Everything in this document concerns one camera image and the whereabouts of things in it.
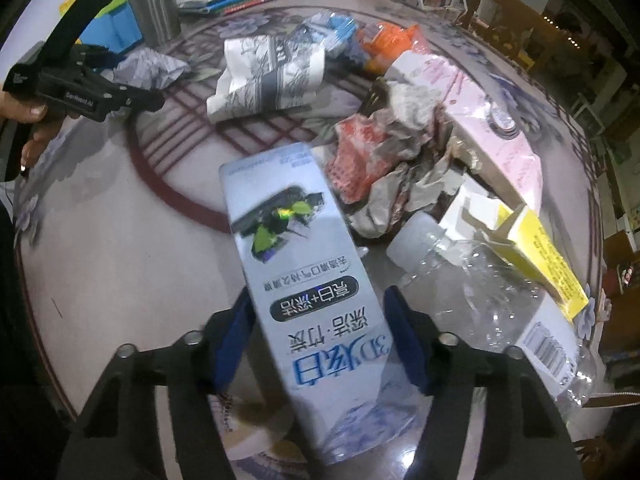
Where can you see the blue white toothpaste box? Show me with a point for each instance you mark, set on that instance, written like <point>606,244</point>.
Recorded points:
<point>320,315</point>

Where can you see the red grey paper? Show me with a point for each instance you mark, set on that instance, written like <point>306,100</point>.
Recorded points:
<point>389,158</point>

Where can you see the far wooden chair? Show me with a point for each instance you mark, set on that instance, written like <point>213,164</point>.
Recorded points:
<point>518,32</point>

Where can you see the yellow medicine box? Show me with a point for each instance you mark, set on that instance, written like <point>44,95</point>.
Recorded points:
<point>517,236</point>

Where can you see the patterned paper cup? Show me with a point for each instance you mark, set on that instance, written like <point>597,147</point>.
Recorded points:
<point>265,74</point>

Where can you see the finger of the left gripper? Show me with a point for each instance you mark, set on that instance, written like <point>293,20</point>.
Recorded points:
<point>117,96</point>
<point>95,57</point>

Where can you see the blue white snack wrapper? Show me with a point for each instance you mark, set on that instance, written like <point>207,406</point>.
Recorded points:
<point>332,31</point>

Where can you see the clear plastic bottle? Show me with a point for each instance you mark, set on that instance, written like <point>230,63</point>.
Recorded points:
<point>469,290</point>

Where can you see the pink white carton box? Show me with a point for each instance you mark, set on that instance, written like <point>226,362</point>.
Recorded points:
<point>498,150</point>

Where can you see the white paper ball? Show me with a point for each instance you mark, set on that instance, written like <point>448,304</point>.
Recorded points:
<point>150,70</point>

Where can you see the steel tumbler cup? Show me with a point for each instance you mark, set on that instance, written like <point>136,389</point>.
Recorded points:
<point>158,20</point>

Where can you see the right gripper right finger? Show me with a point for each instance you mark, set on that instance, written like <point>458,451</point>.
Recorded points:
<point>524,436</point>

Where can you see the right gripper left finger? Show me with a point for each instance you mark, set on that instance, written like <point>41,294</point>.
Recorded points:
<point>116,434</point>

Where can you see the orange snack bag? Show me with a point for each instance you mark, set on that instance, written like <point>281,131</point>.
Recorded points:
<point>384,42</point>

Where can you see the person's left hand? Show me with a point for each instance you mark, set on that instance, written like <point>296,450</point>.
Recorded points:
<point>27,128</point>

